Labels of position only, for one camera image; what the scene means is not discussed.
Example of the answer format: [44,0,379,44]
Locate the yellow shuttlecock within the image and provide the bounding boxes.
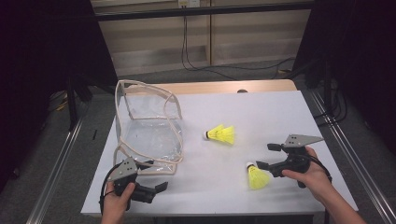
[214,125,236,146]
[246,161,271,190]
[203,124,227,143]

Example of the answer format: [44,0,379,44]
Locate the aluminium floor rail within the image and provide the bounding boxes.
[26,102,92,224]
[309,90,396,224]

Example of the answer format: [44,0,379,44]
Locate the black metal crossbar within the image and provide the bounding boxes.
[92,1,316,22]

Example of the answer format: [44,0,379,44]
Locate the person's left hand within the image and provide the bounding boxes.
[101,182,136,218]

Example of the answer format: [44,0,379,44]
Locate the black metal stand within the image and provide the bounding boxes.
[65,74,94,132]

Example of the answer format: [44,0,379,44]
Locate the black floor cables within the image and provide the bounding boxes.
[314,90,348,125]

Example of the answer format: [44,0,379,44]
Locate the right hand-held gripper cable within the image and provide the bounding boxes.
[306,153,333,185]

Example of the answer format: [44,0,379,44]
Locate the hand-held gripper cable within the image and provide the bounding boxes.
[306,153,333,185]
[98,161,123,216]

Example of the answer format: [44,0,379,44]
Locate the wooden table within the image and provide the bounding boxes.
[118,78,298,96]

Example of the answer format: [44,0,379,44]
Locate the transparent bag with beige trim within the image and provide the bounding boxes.
[112,79,185,175]

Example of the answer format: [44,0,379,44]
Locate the white table sheet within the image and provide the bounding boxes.
[80,90,359,217]

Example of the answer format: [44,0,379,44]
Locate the white wall socket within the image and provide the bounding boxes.
[177,0,201,8]

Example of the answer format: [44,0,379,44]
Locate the dark curtain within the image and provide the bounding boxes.
[292,0,396,157]
[0,0,119,192]

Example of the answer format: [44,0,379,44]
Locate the left hand-held gripper cable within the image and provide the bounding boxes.
[98,161,123,216]

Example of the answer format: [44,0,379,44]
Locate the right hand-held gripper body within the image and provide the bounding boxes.
[268,133,325,189]

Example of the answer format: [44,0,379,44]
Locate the black power cable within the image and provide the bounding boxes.
[184,7,297,71]
[180,7,241,81]

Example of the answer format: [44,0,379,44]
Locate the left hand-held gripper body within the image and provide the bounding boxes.
[106,157,157,212]

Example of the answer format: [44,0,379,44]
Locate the person's right hand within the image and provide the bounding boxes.
[280,147,333,200]

